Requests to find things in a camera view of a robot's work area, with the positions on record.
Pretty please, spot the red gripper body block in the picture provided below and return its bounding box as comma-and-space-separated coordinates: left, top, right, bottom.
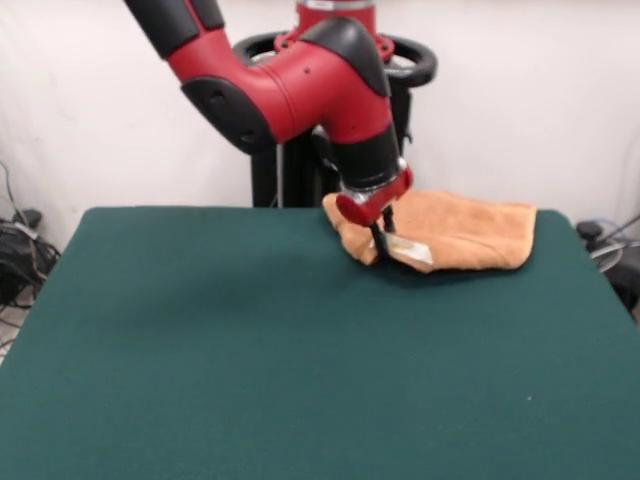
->
335, 167, 416, 224

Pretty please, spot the orange terry towel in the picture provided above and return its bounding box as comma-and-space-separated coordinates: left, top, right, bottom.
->
322, 188, 539, 275

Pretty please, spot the dark green table cloth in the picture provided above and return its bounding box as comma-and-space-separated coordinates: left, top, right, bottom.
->
0, 206, 640, 480

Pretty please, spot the grey round base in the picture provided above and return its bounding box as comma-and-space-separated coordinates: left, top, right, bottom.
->
589, 238, 625, 274

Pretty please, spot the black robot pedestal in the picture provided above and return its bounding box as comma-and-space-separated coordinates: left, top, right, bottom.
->
232, 30, 439, 209

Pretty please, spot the black cable bundle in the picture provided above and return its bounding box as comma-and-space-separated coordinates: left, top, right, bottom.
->
0, 159, 64, 351

